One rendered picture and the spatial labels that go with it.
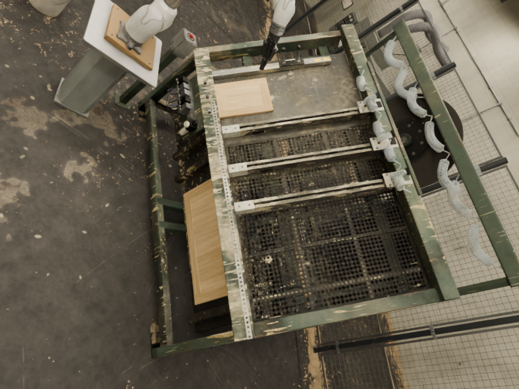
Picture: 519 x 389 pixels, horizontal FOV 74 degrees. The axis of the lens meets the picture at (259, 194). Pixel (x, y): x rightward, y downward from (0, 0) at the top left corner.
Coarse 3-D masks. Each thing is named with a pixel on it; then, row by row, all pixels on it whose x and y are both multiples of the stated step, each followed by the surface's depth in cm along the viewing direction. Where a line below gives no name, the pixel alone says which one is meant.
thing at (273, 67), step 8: (328, 56) 275; (272, 64) 271; (304, 64) 272; (312, 64) 274; (320, 64) 275; (328, 64) 277; (216, 72) 268; (224, 72) 268; (232, 72) 268; (240, 72) 268; (248, 72) 269; (256, 72) 270; (264, 72) 272
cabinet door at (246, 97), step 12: (216, 84) 266; (228, 84) 266; (240, 84) 266; (252, 84) 266; (264, 84) 266; (216, 96) 261; (228, 96) 261; (240, 96) 262; (252, 96) 262; (264, 96) 261; (228, 108) 257; (240, 108) 257; (252, 108) 257; (264, 108) 257
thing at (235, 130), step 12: (348, 108) 252; (360, 108) 247; (264, 120) 247; (276, 120) 247; (288, 120) 249; (300, 120) 247; (312, 120) 248; (324, 120) 250; (336, 120) 253; (228, 132) 242; (240, 132) 245; (252, 132) 247; (264, 132) 250
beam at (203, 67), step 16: (208, 64) 269; (208, 80) 263; (208, 112) 252; (208, 128) 246; (208, 144) 241; (224, 176) 231; (224, 192) 227; (224, 208) 222; (224, 224) 218; (224, 240) 214; (224, 256) 210; (240, 256) 210; (240, 304) 199; (240, 320) 196; (240, 336) 193
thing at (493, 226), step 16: (400, 32) 285; (416, 48) 274; (416, 64) 271; (432, 80) 262; (432, 96) 259; (432, 112) 256; (448, 112) 252; (448, 128) 247; (448, 144) 245; (464, 160) 237; (464, 176) 235; (480, 192) 227; (480, 208) 225; (496, 224) 218; (496, 240) 216; (512, 256) 210; (512, 272) 208; (464, 288) 228; (480, 288) 221; (496, 288) 216
